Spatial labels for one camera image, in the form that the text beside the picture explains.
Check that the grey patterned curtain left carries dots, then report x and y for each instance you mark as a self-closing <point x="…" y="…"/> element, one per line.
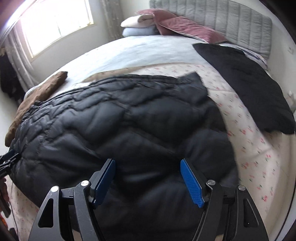
<point x="19" y="60"/>

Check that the dark hanging clothes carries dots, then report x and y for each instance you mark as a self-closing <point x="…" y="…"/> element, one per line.
<point x="10" y="84"/>

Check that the white folded blanket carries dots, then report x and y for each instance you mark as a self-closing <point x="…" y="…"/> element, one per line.
<point x="140" y="21"/>

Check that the light blue bed cover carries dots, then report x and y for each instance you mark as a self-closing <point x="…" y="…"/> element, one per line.
<point x="127" y="53"/>

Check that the pink velvet pillow front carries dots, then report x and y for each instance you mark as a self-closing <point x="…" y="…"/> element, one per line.
<point x="189" y="28"/>

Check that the black quilted puffer jacket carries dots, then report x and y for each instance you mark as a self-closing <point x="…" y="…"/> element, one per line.
<point x="147" y="124"/>

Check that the printed white pillow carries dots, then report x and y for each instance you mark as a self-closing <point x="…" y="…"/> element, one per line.
<point x="249" y="54"/>

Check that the light blue folded blanket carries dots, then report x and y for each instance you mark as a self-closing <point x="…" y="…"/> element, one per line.
<point x="148" y="31"/>

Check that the black folded garment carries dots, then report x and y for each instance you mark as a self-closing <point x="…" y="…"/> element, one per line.
<point x="261" y="95"/>

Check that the pink velvet pillow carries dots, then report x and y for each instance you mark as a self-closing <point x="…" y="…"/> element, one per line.
<point x="159" y="15"/>
<point x="189" y="28"/>

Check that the person's left hand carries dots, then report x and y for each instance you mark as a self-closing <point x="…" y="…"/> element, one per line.
<point x="4" y="198"/>

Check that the bright window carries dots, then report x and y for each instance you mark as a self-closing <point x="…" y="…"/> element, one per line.
<point x="46" y="22"/>

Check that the grey patterned curtain right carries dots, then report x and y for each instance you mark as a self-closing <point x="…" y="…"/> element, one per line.
<point x="113" y="16"/>

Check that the grey padded headboard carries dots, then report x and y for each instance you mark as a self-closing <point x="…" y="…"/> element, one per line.
<point x="241" y="25"/>

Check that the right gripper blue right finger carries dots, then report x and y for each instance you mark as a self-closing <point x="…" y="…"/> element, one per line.
<point x="234" y="205"/>

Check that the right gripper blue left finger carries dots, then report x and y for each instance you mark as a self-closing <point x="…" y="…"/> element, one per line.
<point x="53" y="219"/>

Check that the pink velvet pillow back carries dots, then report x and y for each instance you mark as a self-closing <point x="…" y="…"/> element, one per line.
<point x="159" y="15"/>

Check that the brown folded garment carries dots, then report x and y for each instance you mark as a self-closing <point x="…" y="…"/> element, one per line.
<point x="41" y="93"/>

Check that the cherry print bed sheet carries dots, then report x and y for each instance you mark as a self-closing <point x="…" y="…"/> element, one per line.
<point x="263" y="158"/>

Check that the grey patterned curtain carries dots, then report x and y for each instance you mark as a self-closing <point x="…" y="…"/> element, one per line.
<point x="113" y="16"/>
<point x="19" y="60"/>

